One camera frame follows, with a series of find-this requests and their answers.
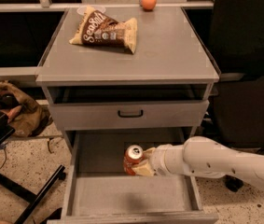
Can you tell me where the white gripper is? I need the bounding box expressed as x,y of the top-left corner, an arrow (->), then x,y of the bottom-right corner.
132,145 -> 171,176

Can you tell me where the red coke can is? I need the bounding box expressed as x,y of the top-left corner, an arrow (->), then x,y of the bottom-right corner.
123,145 -> 144,175

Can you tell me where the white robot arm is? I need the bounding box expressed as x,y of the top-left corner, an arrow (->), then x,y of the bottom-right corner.
132,136 -> 264,191

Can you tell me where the closed grey drawer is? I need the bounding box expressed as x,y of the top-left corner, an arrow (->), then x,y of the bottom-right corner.
49,101 -> 209,131

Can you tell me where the open grey drawer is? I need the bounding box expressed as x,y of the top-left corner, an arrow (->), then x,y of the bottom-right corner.
48,128 -> 218,224

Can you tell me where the grey drawer cabinet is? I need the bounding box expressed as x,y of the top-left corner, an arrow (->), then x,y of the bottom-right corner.
35,6 -> 221,224

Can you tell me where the brown sea salt chip bag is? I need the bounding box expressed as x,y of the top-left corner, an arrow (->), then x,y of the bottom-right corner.
69,6 -> 137,53

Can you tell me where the black office chair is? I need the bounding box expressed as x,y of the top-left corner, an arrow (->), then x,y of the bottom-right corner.
208,0 -> 264,190

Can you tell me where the orange fruit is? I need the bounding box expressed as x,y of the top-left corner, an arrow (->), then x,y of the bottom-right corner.
141,0 -> 157,10

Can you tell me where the black drawer handle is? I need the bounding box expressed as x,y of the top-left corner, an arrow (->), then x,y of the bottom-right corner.
118,109 -> 144,119

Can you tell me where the black table frame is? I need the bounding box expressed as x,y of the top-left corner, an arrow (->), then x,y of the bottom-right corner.
0,109 -> 67,224

